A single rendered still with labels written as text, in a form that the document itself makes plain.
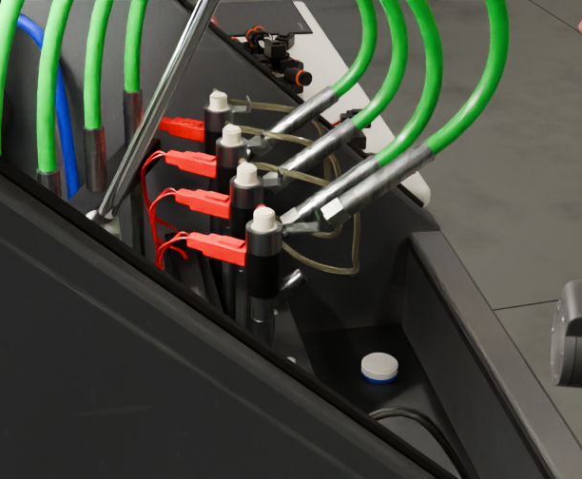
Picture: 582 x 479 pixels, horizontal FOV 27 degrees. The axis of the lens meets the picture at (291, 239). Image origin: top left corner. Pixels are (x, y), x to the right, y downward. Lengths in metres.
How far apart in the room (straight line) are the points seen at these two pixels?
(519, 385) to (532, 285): 2.06
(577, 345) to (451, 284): 0.47
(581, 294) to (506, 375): 0.34
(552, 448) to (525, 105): 3.30
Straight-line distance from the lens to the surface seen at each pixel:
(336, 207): 0.92
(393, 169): 0.91
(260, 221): 0.91
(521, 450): 1.06
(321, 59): 1.72
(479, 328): 1.16
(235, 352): 0.55
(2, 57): 0.84
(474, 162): 3.79
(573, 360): 0.77
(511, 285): 3.13
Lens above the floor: 1.57
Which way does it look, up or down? 29 degrees down
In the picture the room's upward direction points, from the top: 2 degrees clockwise
